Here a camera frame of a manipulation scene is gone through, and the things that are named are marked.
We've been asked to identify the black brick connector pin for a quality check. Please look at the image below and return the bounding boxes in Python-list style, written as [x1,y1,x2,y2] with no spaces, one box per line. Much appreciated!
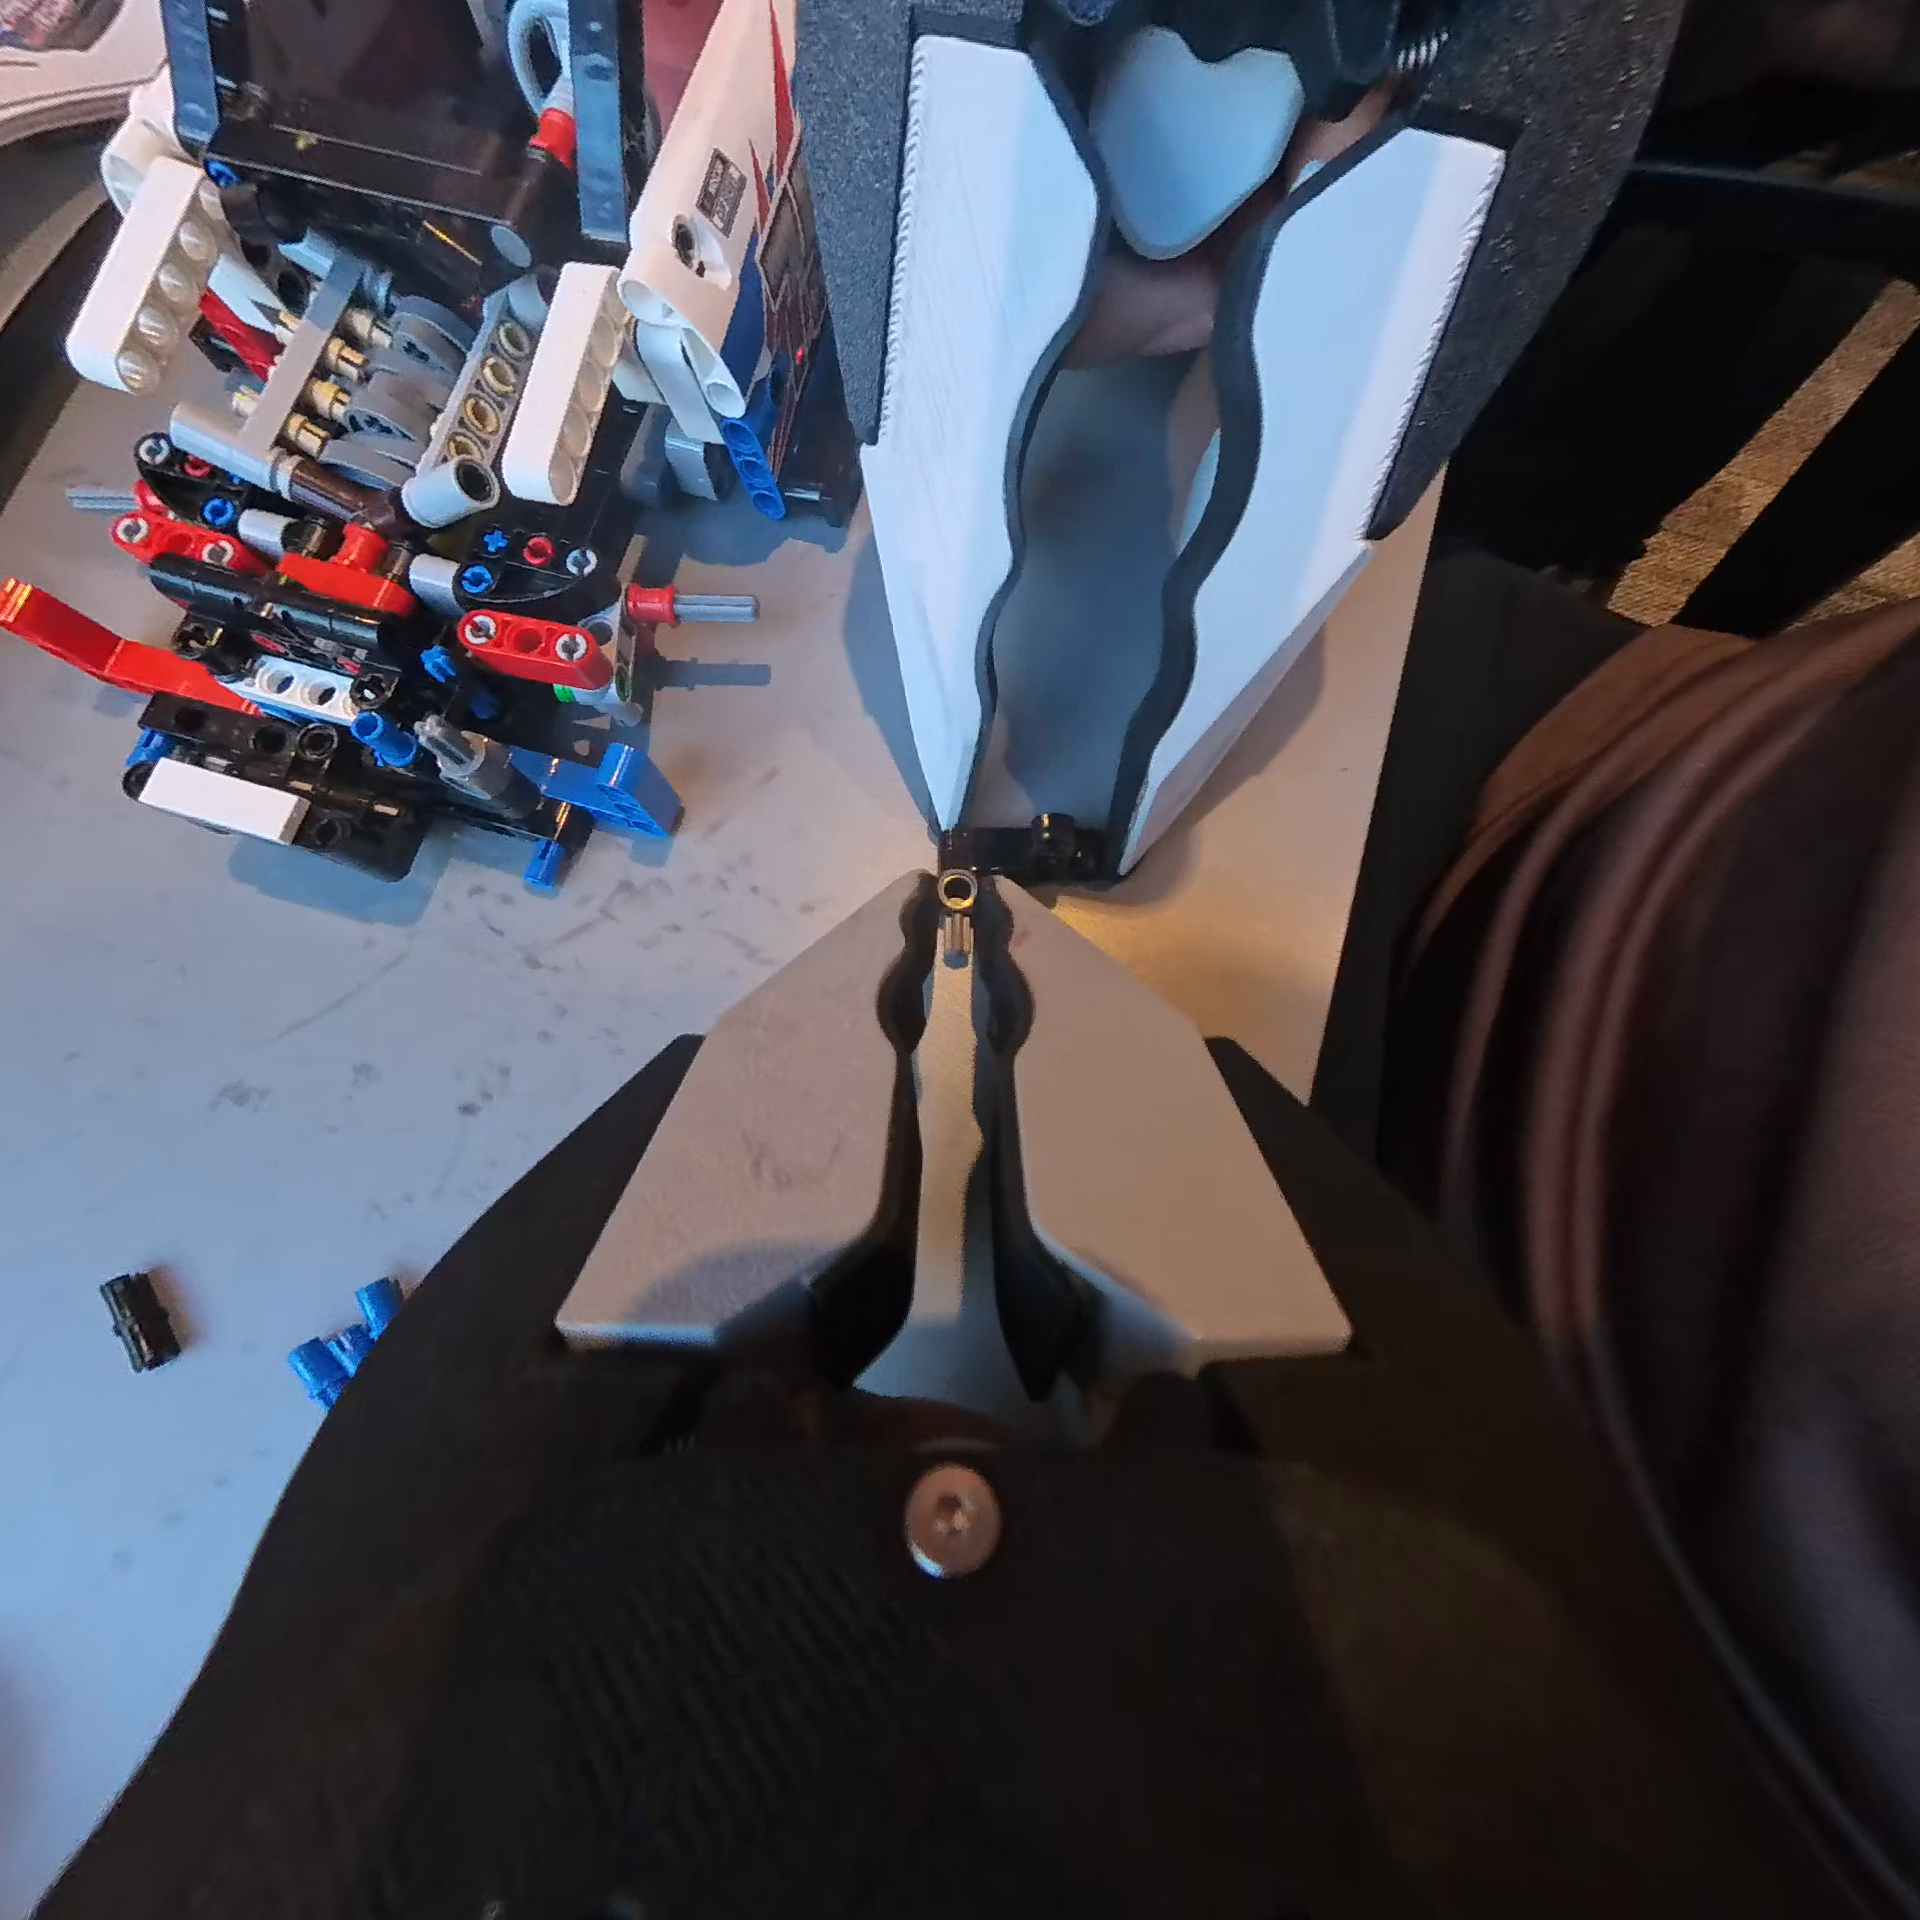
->
[97,1269,186,1374]

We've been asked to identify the grey desk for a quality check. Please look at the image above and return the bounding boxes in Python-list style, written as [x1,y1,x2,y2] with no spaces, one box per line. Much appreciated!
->
[0,29,1449,1908]

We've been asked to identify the person's right hand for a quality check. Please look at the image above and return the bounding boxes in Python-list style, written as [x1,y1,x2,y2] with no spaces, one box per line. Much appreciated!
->
[1080,253,1223,370]

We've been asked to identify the brick model race car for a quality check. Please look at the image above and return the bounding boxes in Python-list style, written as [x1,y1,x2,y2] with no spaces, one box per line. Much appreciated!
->
[0,0,872,890]

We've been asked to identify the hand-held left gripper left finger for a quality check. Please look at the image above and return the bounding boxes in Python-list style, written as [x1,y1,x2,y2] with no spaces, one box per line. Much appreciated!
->
[553,869,924,1389]

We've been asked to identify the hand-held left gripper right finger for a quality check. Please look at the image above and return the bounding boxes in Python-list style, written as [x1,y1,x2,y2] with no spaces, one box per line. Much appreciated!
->
[981,876,1356,1407]

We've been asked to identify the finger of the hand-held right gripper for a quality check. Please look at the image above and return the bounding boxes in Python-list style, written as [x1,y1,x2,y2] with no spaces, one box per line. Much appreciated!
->
[1106,121,1512,883]
[861,29,1115,841]

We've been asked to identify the black angled brick beam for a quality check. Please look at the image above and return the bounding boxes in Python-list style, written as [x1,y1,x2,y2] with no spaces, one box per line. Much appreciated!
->
[935,814,1124,887]

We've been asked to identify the person's black trousers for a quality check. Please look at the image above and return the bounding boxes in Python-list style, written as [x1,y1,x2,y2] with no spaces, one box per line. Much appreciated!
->
[1319,553,1651,1202]

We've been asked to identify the open instruction booklet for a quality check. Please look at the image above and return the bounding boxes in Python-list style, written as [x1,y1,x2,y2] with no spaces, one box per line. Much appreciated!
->
[0,0,159,144]

